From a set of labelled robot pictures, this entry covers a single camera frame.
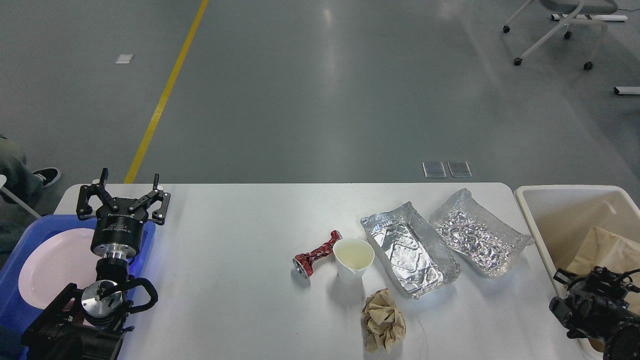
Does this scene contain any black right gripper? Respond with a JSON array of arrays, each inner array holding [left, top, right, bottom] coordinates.
[[549, 266, 639, 341]]

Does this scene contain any white floor tape patch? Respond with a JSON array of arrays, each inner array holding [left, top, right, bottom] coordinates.
[[114, 54, 135, 65]]

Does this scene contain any white furniture foot bar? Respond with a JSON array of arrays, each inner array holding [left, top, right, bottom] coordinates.
[[613, 86, 640, 96]]

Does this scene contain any clear plastic wrap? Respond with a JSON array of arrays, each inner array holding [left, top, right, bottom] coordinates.
[[429, 187, 534, 278]]

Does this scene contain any aluminium foil tray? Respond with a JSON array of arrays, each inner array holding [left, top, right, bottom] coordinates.
[[360, 202, 461, 300]]

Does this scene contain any clear floor plate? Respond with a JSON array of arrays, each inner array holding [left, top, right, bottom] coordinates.
[[446, 161, 473, 178], [422, 161, 448, 179]]

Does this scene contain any pink plate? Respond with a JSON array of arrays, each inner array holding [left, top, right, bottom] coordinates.
[[18, 228, 100, 309]]

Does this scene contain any crumpled brown paper ball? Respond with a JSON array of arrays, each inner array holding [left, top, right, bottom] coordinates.
[[361, 288, 407, 354]]

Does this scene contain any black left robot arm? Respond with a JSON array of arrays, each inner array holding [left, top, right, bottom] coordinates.
[[21, 168, 170, 360]]

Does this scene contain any clear floor plate left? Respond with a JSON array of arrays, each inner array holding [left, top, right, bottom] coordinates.
[[422, 161, 448, 179]]

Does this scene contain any beige plastic bin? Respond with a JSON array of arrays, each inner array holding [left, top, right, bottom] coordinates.
[[515, 185, 639, 360]]

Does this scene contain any large brown paper bag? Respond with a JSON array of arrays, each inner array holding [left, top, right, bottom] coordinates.
[[560, 227, 639, 358]]

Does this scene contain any clear floor plate right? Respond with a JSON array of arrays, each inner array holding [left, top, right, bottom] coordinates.
[[446, 161, 473, 178]]

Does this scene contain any blue plastic tray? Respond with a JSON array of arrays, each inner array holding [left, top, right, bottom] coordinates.
[[0, 214, 157, 360]]

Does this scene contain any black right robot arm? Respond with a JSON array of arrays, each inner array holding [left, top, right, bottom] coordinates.
[[549, 266, 640, 360]]

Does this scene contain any crushed red can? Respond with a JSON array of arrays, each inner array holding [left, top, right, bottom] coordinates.
[[292, 230, 343, 280]]

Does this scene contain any white paper cup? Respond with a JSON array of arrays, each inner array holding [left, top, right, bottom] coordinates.
[[333, 238, 376, 285]]

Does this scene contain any grey trouser leg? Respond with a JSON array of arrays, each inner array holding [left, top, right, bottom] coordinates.
[[0, 135, 44, 203]]

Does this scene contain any black sneaker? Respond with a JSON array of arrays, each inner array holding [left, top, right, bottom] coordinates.
[[32, 167, 62, 188]]

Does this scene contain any white office chair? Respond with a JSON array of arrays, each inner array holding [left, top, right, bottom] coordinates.
[[513, 0, 618, 71]]

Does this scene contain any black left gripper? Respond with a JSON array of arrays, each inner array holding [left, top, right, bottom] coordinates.
[[76, 167, 171, 258]]

